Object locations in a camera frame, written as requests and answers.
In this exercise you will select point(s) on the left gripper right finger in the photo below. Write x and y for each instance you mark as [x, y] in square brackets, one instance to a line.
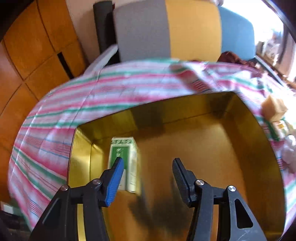
[235, 219]

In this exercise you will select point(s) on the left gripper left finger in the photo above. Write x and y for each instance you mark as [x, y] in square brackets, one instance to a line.
[59, 220]

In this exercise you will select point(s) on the green white small box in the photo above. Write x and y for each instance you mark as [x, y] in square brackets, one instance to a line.
[126, 149]

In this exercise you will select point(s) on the yellow sponge block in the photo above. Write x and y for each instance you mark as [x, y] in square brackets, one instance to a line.
[273, 109]

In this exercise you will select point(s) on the white plastic bag ball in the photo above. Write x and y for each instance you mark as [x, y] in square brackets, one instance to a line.
[289, 152]

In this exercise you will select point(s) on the striped bed sheet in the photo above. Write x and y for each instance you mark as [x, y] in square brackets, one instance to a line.
[38, 165]

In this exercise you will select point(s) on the gold metal tin box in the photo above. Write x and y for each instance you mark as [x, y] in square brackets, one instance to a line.
[216, 137]

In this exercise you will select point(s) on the wooden side table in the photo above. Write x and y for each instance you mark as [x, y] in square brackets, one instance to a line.
[270, 67]

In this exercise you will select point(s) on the dark red cloth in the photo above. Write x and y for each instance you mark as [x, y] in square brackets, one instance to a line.
[230, 57]

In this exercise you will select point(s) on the wooden wardrobe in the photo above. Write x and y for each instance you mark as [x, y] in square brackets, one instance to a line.
[39, 51]

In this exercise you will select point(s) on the black rolled mat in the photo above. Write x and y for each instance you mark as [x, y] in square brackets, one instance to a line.
[105, 31]

